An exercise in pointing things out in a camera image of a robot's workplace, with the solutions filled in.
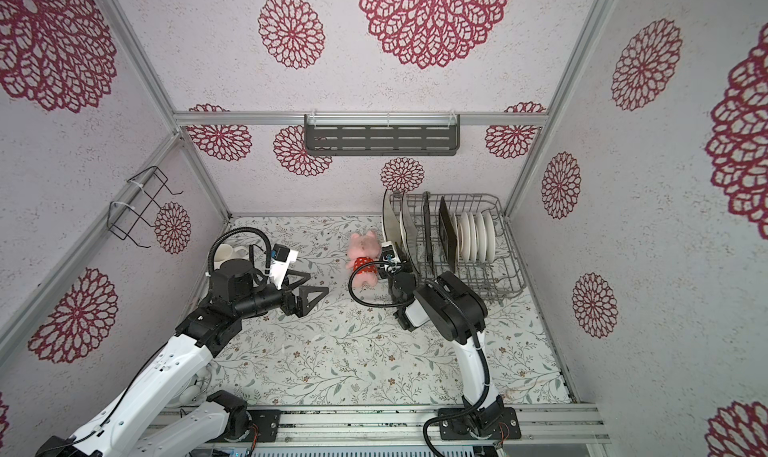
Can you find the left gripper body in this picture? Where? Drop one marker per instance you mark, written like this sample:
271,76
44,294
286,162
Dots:
288,304

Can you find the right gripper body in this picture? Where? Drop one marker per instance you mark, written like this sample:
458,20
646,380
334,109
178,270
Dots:
399,278

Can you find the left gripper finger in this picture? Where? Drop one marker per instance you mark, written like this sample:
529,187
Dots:
294,279
309,298

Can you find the white square plate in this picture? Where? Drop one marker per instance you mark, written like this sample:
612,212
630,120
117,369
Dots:
390,224
408,230

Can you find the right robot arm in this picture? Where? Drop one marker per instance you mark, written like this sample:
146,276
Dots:
458,313

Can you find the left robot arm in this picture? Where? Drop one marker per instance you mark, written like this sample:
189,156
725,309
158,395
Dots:
119,429

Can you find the pink plush pig toy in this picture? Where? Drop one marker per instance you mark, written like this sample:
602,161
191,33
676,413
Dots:
362,250

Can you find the black square plate right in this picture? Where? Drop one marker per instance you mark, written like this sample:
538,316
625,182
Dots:
447,235

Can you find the white mug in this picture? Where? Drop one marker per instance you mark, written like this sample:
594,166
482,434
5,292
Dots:
226,252

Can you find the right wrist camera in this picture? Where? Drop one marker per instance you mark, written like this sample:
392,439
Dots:
395,250

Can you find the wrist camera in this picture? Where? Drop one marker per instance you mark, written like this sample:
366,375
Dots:
395,250
282,257

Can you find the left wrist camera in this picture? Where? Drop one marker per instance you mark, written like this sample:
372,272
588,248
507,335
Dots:
282,257

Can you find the grey wire dish rack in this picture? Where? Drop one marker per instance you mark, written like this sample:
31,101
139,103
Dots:
500,280

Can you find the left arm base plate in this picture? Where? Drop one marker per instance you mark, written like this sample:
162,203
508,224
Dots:
260,426

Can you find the grey wall shelf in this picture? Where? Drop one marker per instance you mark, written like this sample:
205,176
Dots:
382,136

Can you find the aluminium mounting rail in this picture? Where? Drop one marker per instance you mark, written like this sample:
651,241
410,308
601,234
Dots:
398,426

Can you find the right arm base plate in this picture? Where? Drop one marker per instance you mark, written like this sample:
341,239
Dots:
493,425

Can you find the black wire wall hook rack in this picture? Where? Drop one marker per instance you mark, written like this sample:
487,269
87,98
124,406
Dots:
125,214

